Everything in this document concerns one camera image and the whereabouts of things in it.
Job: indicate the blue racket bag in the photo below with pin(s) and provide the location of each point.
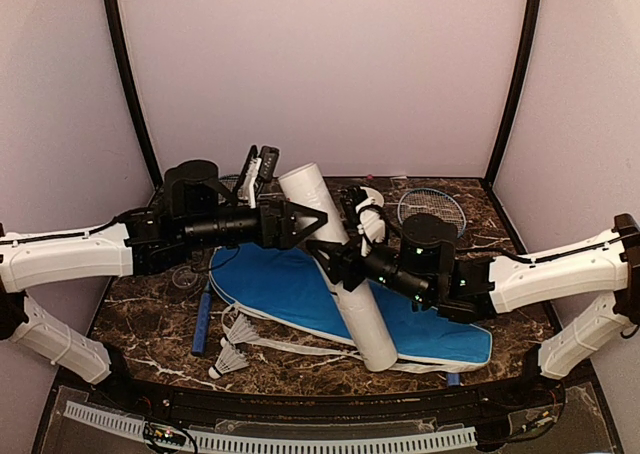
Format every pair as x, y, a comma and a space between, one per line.
288, 287

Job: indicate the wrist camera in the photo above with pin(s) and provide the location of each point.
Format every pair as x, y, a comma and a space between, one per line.
368, 217
258, 169

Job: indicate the right blue badminton racket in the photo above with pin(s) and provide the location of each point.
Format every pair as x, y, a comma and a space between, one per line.
432, 206

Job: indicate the small circuit board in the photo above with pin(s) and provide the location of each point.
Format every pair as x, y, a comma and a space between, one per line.
162, 435

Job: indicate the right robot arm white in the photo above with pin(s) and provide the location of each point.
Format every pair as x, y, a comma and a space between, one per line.
426, 270

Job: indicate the black vertical frame post left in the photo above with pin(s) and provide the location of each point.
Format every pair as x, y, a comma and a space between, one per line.
128, 83

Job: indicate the left blue badminton racket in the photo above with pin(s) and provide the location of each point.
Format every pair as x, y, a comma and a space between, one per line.
206, 299

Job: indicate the blue badminton racket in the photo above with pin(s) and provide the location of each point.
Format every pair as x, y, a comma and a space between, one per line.
432, 206
206, 299

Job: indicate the black vertical frame post right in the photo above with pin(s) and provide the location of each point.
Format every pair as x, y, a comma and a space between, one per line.
520, 68

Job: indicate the black vertical frame post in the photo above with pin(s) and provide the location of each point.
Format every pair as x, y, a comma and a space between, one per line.
520, 68
128, 83

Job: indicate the white shuttlecock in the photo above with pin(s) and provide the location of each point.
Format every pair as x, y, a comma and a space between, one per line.
230, 359
241, 332

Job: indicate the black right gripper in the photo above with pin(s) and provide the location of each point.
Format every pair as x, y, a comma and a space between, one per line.
344, 258

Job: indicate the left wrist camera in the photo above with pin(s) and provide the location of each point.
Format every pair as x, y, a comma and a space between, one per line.
258, 169

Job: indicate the white ceramic bowl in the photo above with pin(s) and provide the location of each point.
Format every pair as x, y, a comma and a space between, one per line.
368, 196

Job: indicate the white cable duct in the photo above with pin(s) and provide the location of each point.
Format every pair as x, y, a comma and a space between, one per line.
200, 440

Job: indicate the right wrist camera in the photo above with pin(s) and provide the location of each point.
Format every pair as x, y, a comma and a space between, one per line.
368, 217

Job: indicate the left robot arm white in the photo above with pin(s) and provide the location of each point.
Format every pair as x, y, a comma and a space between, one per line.
196, 212

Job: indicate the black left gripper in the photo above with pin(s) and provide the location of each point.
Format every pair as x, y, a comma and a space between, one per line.
285, 236

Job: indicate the lower white shuttlecock left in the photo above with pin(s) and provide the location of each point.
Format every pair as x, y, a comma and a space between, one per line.
230, 359

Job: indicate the upper white shuttlecock left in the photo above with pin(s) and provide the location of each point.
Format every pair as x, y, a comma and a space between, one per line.
241, 332

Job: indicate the white shuttlecock tube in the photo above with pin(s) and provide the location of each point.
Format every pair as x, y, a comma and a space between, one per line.
352, 294

